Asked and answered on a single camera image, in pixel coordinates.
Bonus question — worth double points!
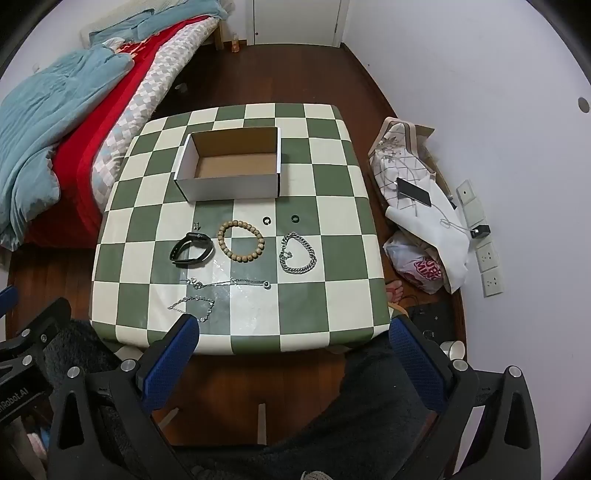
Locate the white door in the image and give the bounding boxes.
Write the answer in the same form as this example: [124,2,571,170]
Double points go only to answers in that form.
[246,0,345,47]

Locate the bed with red sheet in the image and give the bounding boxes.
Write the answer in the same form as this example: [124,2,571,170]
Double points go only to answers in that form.
[23,16,218,250]

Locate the wooden bead bracelet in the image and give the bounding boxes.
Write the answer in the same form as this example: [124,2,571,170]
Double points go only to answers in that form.
[217,220,266,264]

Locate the thin silver pendant necklace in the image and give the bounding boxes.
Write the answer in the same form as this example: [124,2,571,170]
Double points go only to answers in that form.
[185,277,273,291]

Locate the brown cardboard carton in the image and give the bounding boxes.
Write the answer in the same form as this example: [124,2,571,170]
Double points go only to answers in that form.
[416,124,452,200]

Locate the light blue pillow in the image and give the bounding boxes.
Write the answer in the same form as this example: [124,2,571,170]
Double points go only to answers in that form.
[89,9,155,48]

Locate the white charging cable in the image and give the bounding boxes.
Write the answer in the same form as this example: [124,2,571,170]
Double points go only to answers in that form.
[431,185,474,234]

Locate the light blue blanket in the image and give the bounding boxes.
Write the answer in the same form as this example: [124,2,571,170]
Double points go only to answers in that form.
[0,44,139,252]

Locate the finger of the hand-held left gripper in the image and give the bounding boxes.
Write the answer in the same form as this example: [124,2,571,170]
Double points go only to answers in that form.
[0,285,20,320]
[0,296,73,371]

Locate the person's bare foot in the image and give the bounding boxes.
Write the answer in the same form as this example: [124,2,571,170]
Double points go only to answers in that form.
[385,279,407,307]

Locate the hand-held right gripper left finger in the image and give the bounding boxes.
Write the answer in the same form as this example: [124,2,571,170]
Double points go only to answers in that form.
[48,314,201,480]

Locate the white red printed plastic bag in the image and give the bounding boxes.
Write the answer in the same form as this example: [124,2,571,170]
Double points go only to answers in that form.
[383,230,447,295]

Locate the grey white checkered bedsheet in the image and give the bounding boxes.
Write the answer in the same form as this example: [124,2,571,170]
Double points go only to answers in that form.
[90,18,219,214]

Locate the white cardboard box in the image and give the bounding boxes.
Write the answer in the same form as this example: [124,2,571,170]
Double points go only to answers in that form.
[174,127,282,202]

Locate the black smartphone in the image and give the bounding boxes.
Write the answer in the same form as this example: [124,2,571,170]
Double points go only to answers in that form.
[396,177,433,208]

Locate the person's dark fuzzy pants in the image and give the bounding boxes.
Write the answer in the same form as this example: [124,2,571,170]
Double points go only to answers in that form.
[41,318,462,480]

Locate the green white checkered tablecloth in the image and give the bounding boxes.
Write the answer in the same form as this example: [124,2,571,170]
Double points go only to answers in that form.
[90,104,393,356]

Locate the thick silver chain bracelet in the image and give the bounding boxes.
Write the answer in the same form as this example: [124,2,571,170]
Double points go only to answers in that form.
[278,232,318,275]

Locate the thin silver chain bracelet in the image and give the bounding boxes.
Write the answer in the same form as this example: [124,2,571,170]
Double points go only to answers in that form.
[167,296,217,323]

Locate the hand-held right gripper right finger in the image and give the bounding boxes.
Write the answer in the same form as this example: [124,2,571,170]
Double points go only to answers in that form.
[389,316,542,480]

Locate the black bag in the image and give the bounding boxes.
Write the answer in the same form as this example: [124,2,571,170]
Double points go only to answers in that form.
[405,297,456,343]

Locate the black smart band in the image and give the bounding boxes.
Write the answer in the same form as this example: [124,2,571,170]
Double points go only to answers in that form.
[169,232,214,268]

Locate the floral quilted bag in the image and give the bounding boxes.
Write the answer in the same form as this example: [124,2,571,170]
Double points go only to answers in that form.
[368,117,437,214]

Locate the white wall socket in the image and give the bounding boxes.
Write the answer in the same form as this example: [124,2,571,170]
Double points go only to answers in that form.
[481,270,503,299]
[475,240,500,273]

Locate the white cloth bag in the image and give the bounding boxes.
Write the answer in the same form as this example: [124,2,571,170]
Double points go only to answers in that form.
[385,178,472,295]

